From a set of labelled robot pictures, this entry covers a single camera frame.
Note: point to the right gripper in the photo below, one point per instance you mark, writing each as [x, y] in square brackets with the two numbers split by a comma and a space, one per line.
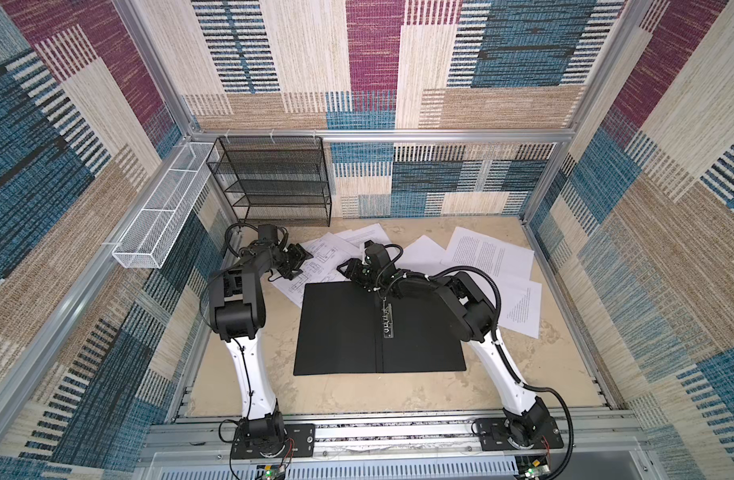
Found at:
[351, 271]

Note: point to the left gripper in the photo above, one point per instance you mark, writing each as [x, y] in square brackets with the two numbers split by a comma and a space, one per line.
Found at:
[299, 258]

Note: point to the white paper technical drawing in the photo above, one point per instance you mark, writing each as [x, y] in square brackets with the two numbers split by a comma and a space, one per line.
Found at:
[328, 252]

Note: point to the orange black file folder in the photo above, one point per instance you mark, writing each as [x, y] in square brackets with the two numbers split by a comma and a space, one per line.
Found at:
[345, 329]

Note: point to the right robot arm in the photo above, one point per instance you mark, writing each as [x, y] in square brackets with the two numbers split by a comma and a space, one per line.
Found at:
[470, 306]

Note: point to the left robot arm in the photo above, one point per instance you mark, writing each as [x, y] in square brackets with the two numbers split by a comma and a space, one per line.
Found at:
[235, 310]

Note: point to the blank-side white sheet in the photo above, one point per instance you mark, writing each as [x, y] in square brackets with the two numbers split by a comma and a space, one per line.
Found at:
[424, 255]

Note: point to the far right printed sheet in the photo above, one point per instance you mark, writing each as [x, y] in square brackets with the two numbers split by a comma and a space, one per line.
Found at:
[495, 257]

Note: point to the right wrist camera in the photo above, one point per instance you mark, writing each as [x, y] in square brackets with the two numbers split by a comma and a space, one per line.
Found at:
[376, 255]

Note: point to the black wire mesh shelf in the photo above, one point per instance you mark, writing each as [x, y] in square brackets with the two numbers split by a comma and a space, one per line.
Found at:
[282, 180]

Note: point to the white wire mesh basket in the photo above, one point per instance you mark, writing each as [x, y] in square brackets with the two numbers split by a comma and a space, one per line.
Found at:
[147, 242]

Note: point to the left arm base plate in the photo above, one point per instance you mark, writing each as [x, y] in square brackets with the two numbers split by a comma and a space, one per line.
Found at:
[293, 441]

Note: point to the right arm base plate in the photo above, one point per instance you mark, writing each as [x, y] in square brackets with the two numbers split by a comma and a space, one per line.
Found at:
[503, 434]

